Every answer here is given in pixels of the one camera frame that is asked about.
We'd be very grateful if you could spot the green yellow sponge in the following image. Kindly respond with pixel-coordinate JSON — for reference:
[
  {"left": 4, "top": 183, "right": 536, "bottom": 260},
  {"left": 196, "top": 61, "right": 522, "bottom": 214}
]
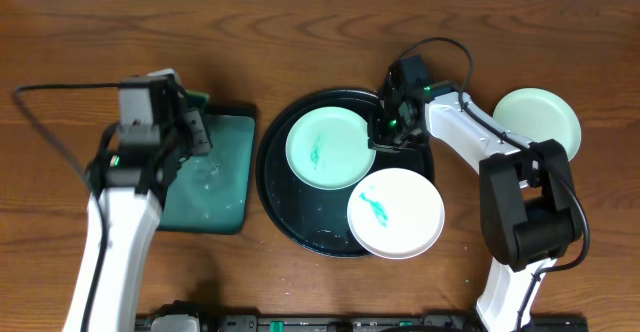
[{"left": 186, "top": 91, "right": 210, "bottom": 111}]

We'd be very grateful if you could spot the pale green plate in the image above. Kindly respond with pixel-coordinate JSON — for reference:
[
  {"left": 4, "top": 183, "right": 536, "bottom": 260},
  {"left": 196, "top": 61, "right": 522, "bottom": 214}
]
[{"left": 285, "top": 106, "right": 376, "bottom": 190}]

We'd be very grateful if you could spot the mint green plate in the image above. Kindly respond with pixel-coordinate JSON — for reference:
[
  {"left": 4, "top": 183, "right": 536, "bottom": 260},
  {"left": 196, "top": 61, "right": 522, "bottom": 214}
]
[{"left": 493, "top": 87, "right": 582, "bottom": 160}]

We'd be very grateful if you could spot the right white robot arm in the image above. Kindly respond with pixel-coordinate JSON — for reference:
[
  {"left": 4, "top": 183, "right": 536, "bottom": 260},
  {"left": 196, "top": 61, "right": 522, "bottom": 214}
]
[{"left": 368, "top": 77, "right": 590, "bottom": 331}]

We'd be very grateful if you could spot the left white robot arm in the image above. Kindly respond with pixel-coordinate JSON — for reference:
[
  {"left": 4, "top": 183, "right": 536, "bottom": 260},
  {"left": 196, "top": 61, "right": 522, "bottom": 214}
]
[{"left": 64, "top": 81, "right": 211, "bottom": 331}]

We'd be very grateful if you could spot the dark rectangular water tray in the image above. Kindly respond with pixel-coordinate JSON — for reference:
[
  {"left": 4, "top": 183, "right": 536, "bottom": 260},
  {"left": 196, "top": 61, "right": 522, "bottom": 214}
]
[{"left": 159, "top": 103, "right": 257, "bottom": 235}]

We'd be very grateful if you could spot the round black serving tray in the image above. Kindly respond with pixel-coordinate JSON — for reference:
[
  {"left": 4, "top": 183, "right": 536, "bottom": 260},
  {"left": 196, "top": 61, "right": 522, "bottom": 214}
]
[{"left": 256, "top": 89, "right": 434, "bottom": 257}]

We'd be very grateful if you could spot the white plate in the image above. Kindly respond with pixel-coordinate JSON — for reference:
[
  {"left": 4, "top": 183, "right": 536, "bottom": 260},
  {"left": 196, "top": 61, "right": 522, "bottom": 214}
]
[{"left": 347, "top": 168, "right": 445, "bottom": 260}]

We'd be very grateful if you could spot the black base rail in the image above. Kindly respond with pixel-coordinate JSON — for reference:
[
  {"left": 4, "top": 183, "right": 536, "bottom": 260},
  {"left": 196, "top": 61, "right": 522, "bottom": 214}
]
[{"left": 134, "top": 313, "right": 589, "bottom": 332}]

